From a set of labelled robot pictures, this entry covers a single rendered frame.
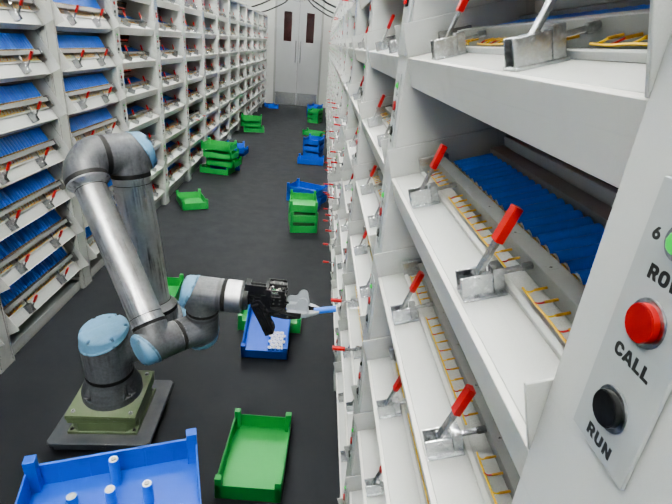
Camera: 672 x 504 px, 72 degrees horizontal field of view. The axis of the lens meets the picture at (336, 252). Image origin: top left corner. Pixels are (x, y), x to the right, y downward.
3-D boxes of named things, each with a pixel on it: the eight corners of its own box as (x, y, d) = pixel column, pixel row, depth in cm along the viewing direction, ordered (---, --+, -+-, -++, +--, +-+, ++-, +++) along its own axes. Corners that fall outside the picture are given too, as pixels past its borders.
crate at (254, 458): (280, 503, 142) (281, 484, 139) (214, 498, 142) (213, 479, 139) (291, 429, 170) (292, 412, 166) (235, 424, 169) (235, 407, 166)
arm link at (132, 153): (129, 348, 166) (85, 132, 138) (175, 329, 177) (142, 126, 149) (148, 366, 155) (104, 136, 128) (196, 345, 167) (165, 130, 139)
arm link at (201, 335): (173, 340, 136) (171, 307, 130) (208, 326, 143) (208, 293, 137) (189, 359, 131) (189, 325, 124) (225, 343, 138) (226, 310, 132)
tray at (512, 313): (531, 502, 29) (521, 318, 24) (395, 202, 84) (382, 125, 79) (872, 446, 28) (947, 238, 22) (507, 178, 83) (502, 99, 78)
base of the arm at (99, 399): (76, 414, 150) (71, 392, 145) (88, 373, 165) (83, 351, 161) (139, 407, 155) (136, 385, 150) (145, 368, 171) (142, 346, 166)
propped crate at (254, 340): (287, 359, 206) (287, 348, 201) (241, 357, 205) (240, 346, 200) (291, 308, 229) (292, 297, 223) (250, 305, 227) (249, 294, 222)
